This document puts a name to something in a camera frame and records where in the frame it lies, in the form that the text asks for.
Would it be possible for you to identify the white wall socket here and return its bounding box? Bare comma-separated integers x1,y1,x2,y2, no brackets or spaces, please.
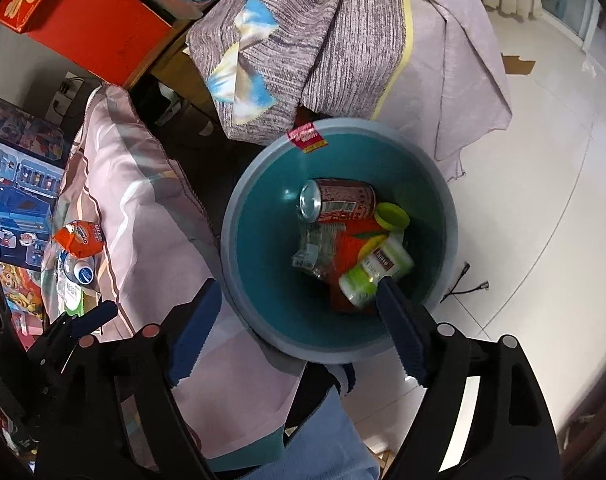
56,76,86,101

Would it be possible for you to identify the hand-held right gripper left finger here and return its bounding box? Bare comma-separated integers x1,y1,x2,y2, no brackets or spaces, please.
33,278,223,480

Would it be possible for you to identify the white bottle with green lid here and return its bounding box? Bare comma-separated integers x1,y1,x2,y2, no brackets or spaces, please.
339,202,415,308

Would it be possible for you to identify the clear plastic water bottle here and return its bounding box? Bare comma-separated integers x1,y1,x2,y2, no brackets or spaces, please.
58,250,96,288

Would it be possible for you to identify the plaid pink blanket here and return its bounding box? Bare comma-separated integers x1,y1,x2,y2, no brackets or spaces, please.
40,84,324,461

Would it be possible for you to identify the orange snack wrapper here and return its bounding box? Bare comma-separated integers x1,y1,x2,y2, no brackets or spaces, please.
52,220,106,260

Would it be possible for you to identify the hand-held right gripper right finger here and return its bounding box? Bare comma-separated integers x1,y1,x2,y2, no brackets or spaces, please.
375,279,564,480

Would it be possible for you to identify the teal plastic bucket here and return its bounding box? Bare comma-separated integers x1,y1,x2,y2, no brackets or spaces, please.
220,117,458,365

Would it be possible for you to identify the orange-red cardboard box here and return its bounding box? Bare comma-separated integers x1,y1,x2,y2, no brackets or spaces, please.
0,0,176,88

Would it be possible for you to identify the clear plastic wrapper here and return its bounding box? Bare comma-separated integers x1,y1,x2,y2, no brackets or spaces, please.
290,220,344,281

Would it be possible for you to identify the grey striped quilt bundle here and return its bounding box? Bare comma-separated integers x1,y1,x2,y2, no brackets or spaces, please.
187,0,434,143

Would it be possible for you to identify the cartoon dog toy box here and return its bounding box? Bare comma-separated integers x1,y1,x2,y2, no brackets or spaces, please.
0,260,49,331

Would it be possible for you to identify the red drink can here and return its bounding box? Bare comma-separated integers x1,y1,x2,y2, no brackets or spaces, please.
299,178,378,223

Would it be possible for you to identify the cardboard scrap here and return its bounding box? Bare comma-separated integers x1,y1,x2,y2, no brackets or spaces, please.
500,54,536,76

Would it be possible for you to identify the red snack bag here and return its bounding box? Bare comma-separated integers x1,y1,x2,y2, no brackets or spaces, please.
328,222,391,316

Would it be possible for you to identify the blue toy box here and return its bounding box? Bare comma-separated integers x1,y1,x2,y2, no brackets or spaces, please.
0,91,66,271

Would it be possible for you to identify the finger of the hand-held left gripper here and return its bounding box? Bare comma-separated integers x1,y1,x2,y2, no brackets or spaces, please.
28,321,79,386
73,301,120,338

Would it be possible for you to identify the white and green carton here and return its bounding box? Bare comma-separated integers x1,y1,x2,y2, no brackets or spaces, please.
58,280,104,316

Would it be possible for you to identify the person's blue fleece garment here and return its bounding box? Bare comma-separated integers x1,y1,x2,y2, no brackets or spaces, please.
210,365,381,480

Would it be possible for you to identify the glass sliding door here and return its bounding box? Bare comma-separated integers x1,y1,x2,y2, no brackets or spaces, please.
538,0,604,51

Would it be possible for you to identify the lilac sheet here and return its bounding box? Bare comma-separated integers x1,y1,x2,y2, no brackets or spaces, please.
373,0,514,183

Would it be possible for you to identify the black cable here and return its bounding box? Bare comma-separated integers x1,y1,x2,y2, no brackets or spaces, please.
440,260,491,306

